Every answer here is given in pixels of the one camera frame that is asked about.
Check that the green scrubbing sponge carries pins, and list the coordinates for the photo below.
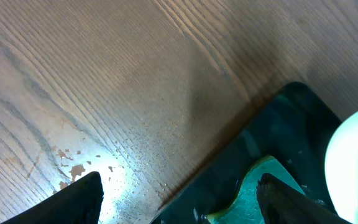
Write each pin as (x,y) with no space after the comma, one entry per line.
(244,209)

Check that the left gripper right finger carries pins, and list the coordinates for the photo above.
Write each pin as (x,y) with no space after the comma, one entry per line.
(281,204)

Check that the black rectangular water tray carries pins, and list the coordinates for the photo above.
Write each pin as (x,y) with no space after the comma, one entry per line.
(294,127)

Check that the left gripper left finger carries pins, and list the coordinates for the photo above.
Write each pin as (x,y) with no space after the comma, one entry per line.
(80,202)

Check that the mint plate bottom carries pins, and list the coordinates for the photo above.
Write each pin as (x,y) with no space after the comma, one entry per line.
(341,169)

